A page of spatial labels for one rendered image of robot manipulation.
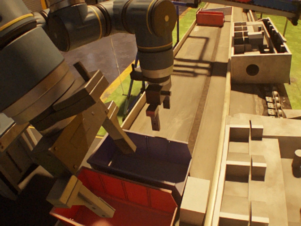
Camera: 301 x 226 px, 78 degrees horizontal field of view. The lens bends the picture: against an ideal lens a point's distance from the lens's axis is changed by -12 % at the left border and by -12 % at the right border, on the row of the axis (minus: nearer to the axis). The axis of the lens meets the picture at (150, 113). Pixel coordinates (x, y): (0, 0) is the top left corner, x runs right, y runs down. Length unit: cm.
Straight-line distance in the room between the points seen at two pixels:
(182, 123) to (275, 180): 56
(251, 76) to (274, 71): 14
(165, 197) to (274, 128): 46
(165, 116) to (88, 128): 83
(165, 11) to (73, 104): 41
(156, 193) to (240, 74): 99
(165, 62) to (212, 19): 221
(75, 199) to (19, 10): 24
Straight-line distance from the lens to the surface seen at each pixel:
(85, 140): 30
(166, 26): 59
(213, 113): 115
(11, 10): 27
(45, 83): 25
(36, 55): 25
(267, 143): 79
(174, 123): 107
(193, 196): 69
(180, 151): 80
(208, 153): 94
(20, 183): 163
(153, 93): 64
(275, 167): 72
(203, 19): 280
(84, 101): 23
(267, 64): 140
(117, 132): 38
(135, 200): 75
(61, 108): 25
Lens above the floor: 145
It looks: 38 degrees down
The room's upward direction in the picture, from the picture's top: 5 degrees counter-clockwise
